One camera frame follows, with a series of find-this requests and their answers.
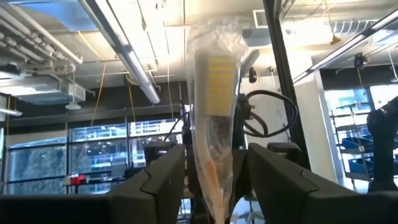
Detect ceiling light bar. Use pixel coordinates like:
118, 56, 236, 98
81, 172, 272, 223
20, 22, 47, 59
292, 9, 398, 85

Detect white ceiling vent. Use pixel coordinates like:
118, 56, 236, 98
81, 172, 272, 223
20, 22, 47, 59
252, 9, 270, 29

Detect white ceiling pipe bundle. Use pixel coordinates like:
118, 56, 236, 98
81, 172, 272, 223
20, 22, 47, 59
0, 6, 84, 65

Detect orange toothbrush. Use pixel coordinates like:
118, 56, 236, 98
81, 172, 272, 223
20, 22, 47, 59
186, 18, 249, 224

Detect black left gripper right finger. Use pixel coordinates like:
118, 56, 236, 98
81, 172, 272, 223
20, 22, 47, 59
248, 143, 368, 224

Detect grey ceiling duct box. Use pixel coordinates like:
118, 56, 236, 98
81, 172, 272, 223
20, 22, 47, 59
0, 74, 87, 105

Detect silver ceiling pipe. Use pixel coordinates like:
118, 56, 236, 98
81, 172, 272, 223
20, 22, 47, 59
77, 0, 162, 105

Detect small red box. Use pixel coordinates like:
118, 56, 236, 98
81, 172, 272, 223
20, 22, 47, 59
70, 174, 87, 187

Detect shelf with blue bins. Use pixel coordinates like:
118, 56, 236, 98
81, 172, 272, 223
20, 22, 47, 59
329, 102, 374, 183

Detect glass window wall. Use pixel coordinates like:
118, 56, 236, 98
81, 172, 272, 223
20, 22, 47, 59
6, 119, 184, 195

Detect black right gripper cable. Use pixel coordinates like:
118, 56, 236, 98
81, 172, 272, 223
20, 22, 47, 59
244, 89, 299, 138

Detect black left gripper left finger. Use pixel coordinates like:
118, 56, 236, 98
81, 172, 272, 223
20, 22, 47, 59
107, 144, 186, 224

